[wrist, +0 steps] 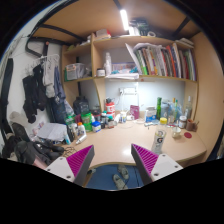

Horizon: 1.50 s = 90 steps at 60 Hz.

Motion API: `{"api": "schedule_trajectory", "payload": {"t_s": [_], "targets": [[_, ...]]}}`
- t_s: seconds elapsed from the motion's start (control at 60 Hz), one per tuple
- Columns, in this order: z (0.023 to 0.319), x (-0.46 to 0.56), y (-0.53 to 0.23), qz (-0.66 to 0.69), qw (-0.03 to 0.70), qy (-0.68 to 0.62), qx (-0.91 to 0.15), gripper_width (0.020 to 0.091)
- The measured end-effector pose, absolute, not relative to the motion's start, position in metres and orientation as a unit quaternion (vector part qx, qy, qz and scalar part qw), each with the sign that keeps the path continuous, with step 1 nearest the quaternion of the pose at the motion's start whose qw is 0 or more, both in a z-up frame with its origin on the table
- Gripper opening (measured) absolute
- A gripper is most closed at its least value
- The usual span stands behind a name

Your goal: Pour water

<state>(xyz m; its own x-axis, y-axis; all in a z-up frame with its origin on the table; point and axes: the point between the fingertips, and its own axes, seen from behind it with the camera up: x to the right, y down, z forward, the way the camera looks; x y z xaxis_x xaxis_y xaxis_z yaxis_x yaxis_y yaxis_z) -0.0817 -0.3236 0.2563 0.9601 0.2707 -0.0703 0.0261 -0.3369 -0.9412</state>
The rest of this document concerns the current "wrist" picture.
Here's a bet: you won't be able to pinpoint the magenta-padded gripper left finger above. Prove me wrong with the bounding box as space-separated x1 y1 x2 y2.
45 144 95 187

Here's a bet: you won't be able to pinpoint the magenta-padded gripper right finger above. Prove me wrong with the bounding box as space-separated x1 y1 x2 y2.
130 143 184 185

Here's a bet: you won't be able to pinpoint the clear yellow-capped drink bottle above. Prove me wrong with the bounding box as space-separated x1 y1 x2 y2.
151 128 167 155

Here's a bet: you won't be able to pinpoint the grey slipper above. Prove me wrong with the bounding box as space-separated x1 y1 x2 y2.
117 164 130 181
112 173 128 191

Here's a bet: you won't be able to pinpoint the white jar with blue lid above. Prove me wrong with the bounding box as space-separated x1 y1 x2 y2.
91 120 102 133

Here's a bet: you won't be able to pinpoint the grey paper stack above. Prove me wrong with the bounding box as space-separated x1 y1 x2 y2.
36 122 69 143

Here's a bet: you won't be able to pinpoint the cream ceramic mug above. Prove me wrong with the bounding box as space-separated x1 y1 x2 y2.
171 126 183 139

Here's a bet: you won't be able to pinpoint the green plastic container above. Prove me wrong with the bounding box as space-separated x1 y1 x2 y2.
81 112 94 132

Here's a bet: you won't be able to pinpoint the blue and white box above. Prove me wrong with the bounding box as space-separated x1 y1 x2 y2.
144 106 158 123

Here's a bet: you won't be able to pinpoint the small pink box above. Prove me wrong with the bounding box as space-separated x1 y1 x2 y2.
129 104 140 120

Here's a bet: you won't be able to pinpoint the brown jar with white lid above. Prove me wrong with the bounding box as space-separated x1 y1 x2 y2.
178 115 188 129

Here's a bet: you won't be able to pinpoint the black clothes pile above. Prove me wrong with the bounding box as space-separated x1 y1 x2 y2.
1 123 66 166

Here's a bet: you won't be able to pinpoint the black jug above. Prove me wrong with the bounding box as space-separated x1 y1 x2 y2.
73 96 90 116

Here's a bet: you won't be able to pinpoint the clear bottle with green cap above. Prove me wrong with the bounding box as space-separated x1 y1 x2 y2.
171 97 179 123

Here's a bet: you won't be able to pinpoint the brown mug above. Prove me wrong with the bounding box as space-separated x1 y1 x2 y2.
185 118 200 132

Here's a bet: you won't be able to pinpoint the red and white canister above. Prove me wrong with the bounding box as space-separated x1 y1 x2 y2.
104 98 116 118

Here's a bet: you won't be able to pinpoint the tall clear glass bottle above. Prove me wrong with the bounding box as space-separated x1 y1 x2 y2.
184 95 194 121

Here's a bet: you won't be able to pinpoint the hanging dark clothes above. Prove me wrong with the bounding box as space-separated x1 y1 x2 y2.
21 54 68 124

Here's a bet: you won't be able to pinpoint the ceiling tube light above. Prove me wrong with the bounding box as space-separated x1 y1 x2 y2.
119 9 130 32

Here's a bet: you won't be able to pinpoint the white wall power strip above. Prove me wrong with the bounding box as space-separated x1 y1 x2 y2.
119 87 138 97

